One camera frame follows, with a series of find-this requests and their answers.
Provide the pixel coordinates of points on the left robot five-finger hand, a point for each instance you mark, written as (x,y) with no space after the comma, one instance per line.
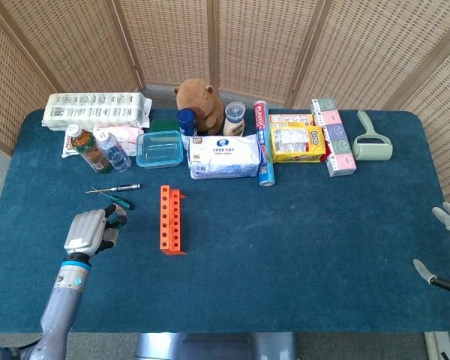
(86,232)

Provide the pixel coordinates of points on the large green black screwdriver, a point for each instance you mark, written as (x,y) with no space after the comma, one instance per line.
(117,221)

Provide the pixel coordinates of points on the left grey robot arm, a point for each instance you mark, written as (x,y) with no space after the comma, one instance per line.
(60,311)

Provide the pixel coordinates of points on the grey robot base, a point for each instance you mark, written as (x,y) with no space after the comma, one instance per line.
(210,347)

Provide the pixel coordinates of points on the small green black screwdriver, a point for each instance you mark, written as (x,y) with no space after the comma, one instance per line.
(122,200)

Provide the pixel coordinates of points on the silver metal precision screwdriver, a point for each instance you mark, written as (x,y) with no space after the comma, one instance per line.
(125,186)

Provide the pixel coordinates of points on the orange test tube rack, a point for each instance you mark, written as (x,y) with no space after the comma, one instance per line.
(168,225)

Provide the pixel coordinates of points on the green tea bottle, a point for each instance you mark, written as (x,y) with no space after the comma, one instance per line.
(92,152)

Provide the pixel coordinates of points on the clear water bottle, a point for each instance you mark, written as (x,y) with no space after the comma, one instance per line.
(116,153)

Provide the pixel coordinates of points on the white red snack bag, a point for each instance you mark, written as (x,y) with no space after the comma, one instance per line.
(66,148)

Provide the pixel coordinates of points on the pink white soft packet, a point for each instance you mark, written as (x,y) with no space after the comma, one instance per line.
(129,137)

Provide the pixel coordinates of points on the pale green lint roller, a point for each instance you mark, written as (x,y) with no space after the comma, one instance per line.
(373,150)

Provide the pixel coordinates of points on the clear container blue lid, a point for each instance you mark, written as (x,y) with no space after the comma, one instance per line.
(159,150)

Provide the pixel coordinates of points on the white toilet paper pack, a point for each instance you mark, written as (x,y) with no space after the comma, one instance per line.
(97,108)

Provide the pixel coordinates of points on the dark green box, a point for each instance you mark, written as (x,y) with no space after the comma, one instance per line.
(165,125)

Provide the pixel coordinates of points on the pastel tissue box pack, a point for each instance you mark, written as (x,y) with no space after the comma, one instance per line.
(337,142)

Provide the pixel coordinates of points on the white blue wipes pack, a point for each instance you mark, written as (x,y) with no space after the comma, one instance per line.
(225,155)

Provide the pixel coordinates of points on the blue felt table cover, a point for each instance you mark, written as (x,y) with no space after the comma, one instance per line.
(285,243)

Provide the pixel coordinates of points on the yellow biscuit bag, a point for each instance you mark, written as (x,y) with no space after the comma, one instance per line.
(296,144)

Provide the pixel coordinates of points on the brown capybara plush toy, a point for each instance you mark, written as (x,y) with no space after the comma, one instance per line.
(200,99)

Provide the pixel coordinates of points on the blue plastic wrap roll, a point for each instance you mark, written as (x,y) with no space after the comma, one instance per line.
(265,165)

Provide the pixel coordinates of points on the yellow white snack box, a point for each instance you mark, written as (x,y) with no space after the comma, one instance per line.
(290,119)

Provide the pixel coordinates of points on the wicker folding screen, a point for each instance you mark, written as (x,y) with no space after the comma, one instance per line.
(172,37)

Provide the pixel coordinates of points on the white metal frame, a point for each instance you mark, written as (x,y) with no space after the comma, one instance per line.
(435,345)

